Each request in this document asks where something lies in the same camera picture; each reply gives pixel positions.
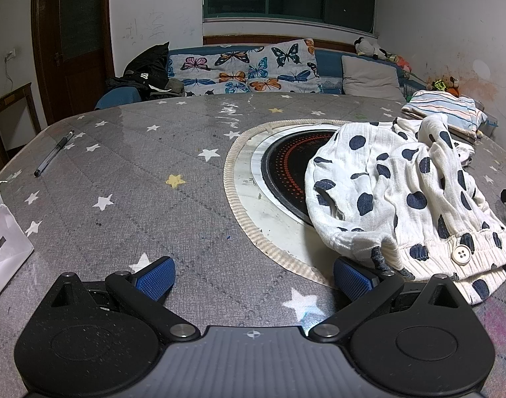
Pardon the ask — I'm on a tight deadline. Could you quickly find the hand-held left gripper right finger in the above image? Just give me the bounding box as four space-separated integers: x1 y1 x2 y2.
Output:
309 256 473 341

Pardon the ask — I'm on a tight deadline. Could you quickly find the brown wooden door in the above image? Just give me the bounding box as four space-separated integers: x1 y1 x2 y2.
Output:
31 0 115 125

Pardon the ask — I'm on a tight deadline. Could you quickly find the white plastic bag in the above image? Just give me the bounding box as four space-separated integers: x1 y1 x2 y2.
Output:
0 180 35 309

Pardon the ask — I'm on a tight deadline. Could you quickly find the black jacket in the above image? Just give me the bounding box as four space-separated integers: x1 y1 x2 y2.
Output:
106 41 185 101

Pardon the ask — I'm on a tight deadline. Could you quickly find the black pen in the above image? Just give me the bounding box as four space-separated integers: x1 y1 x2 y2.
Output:
33 130 75 177

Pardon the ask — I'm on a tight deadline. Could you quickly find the wooden side table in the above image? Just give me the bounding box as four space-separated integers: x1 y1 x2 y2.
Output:
0 82 42 166

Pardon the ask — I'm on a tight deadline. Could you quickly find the striped folded garment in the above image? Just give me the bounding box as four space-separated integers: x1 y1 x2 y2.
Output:
402 89 499 146

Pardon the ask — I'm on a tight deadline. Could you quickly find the round metal basin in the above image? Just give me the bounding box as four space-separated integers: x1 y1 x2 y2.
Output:
261 129 348 228

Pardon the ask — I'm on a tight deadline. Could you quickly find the grey pillow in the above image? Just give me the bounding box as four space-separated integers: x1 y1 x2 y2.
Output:
341 55 407 101

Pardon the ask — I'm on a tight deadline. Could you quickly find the black white plush toy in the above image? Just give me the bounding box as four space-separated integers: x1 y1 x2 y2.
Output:
354 37 392 59

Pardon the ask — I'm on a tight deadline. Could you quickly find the colourful plush toy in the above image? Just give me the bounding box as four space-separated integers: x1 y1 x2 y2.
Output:
427 75 463 97
387 52 413 72

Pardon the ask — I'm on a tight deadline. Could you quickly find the grey star tablecloth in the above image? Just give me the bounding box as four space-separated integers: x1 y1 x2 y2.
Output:
0 92 506 341

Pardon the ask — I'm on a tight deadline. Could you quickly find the blue sofa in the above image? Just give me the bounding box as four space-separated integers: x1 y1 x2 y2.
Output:
94 45 427 110

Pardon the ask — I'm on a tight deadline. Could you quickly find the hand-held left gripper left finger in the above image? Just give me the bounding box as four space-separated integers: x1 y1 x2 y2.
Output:
49 256 197 341

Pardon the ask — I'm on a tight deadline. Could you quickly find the butterfly print blanket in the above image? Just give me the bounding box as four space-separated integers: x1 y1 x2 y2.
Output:
168 38 322 97

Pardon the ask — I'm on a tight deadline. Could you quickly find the white polka dot garment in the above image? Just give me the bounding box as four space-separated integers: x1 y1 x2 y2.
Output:
305 114 506 304

